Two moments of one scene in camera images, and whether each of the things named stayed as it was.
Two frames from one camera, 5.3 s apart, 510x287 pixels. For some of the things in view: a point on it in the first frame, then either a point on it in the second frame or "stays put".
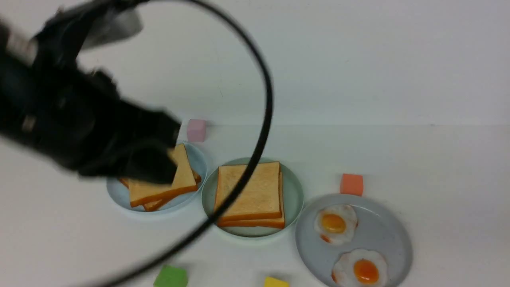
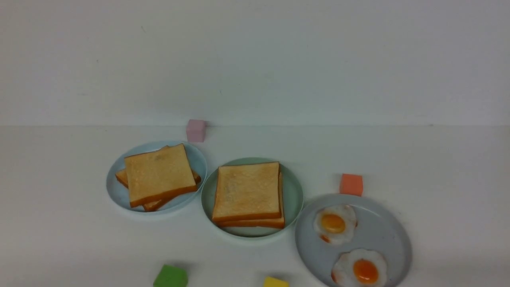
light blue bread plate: (119, 195) stays put
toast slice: (259, 198) stays put
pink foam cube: (196, 130) stays put
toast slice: (259, 196) -> (269, 223)
